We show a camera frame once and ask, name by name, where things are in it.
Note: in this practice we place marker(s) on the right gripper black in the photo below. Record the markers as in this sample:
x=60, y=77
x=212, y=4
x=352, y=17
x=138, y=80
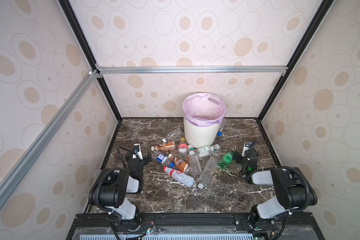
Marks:
x=251, y=154

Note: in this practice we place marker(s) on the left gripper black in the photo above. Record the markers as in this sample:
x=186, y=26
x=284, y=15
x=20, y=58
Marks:
x=142, y=160

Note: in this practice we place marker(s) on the green plastic bottle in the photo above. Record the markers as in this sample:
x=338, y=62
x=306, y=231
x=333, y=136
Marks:
x=226, y=160

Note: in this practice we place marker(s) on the blue label clear bottle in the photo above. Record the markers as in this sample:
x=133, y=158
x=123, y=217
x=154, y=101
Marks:
x=162, y=159

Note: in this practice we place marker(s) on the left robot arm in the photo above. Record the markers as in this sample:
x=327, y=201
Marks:
x=109, y=190

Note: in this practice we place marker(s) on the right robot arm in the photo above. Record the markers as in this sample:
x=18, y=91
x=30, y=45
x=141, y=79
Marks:
x=293, y=191

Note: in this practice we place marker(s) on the white plastic waste bin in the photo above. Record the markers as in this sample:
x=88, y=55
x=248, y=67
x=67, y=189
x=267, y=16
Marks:
x=200, y=136

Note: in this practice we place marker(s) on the pink bin liner bag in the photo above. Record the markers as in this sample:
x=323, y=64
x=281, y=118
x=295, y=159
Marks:
x=204, y=109

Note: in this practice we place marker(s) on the brown bottle lying left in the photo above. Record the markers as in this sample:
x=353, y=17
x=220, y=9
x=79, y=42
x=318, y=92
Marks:
x=169, y=146

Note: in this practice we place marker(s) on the tall clear square bottle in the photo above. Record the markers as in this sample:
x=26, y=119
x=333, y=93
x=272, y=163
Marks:
x=207, y=172

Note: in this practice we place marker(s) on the brown tea bottle orange label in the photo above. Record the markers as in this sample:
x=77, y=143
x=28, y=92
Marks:
x=180, y=164

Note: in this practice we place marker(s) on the white bottle red label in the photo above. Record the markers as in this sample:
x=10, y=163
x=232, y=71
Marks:
x=179, y=176

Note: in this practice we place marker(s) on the small bottle pink cap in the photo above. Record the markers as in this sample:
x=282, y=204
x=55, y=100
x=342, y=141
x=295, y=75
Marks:
x=183, y=148

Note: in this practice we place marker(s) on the clear bottle white cap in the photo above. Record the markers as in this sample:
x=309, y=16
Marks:
x=194, y=161

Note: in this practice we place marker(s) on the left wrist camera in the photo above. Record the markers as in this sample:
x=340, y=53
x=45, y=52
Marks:
x=137, y=152

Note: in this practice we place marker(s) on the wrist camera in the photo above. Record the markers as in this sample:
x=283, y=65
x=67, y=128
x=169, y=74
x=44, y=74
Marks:
x=247, y=146
x=137, y=152

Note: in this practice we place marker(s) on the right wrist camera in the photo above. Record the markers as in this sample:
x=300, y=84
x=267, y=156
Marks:
x=247, y=146

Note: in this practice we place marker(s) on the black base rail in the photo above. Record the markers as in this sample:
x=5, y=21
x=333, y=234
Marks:
x=300, y=226

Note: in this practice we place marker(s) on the left aluminium rail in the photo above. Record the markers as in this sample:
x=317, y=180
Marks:
x=22, y=167

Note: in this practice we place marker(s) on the aluminium rail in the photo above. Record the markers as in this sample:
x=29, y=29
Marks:
x=185, y=70
x=22, y=167

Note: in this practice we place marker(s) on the back aluminium rail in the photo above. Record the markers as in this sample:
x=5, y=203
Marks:
x=185, y=70

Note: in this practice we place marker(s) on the black frame post left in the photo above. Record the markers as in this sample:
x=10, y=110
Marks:
x=84, y=44

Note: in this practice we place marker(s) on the black frame post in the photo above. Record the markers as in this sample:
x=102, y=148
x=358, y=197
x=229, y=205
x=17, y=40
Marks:
x=84, y=44
x=308, y=35

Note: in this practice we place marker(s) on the black frame post right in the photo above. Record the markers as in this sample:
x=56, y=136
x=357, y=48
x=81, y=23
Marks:
x=308, y=35

